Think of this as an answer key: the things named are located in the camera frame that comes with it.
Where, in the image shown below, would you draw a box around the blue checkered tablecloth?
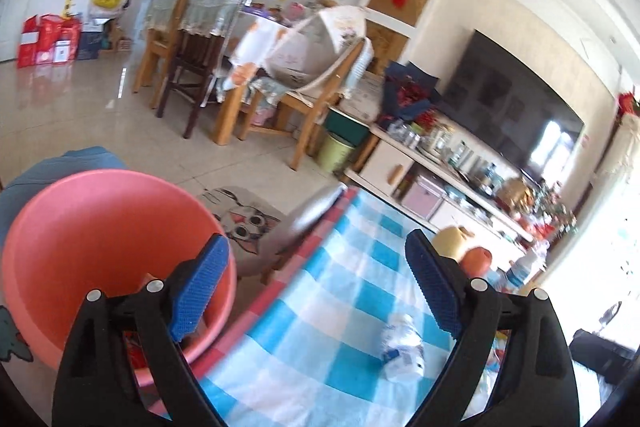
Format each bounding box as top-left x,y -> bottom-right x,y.
198,190 -> 454,426

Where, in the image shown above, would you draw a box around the green trash can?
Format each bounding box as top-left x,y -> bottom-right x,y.
316,133 -> 355,172

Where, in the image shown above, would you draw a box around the pink plastic basin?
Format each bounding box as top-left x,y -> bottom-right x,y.
1,169 -> 224,392

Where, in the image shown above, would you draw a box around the yellow pear left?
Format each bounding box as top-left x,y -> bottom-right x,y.
432,225 -> 475,261

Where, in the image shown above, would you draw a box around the wooden chair with cushion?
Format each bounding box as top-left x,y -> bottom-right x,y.
239,5 -> 372,170

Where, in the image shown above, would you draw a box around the dining table with cloth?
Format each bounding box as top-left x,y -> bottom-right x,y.
212,12 -> 288,146

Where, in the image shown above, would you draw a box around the crushed white plastic bottle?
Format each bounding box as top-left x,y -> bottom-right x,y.
381,313 -> 424,383

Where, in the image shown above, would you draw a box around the red apple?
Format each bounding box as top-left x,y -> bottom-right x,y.
459,247 -> 492,279

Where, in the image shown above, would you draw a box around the cartoon cat stool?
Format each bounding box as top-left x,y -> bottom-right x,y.
198,186 -> 284,279

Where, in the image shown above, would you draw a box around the golden ornament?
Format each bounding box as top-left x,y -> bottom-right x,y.
495,178 -> 535,215

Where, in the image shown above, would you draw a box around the white yogurt drink bottle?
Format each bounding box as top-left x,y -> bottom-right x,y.
501,249 -> 540,294

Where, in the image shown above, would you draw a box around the white tv cabinet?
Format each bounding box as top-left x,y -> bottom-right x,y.
345,124 -> 534,267

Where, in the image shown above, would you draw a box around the dark wooden chair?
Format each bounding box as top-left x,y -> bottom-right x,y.
155,0 -> 245,139

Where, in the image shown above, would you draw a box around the black flat television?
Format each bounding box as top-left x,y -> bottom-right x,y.
439,31 -> 584,184

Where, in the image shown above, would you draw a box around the dark flower bouquet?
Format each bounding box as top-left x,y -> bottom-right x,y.
376,62 -> 442,131

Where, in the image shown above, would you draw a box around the red gift bags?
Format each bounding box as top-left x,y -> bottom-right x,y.
17,14 -> 82,68

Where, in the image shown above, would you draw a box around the pink storage box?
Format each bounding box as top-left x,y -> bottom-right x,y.
400,176 -> 445,219

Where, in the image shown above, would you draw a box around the beige cartoon sofa cover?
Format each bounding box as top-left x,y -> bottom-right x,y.
0,305 -> 34,378

